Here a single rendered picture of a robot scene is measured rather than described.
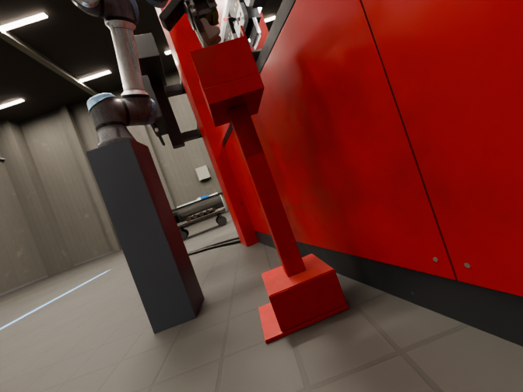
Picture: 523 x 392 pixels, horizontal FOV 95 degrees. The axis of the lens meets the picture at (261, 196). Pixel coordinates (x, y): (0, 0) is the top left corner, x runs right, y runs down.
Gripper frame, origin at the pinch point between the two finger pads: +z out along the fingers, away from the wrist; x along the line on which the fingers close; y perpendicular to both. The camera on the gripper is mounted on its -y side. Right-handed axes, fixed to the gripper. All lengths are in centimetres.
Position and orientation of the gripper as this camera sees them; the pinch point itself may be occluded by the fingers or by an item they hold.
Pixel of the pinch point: (208, 51)
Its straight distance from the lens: 82.0
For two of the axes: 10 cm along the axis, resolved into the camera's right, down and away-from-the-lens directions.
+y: 9.0, -4.2, 1.0
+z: 4.2, 9.1, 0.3
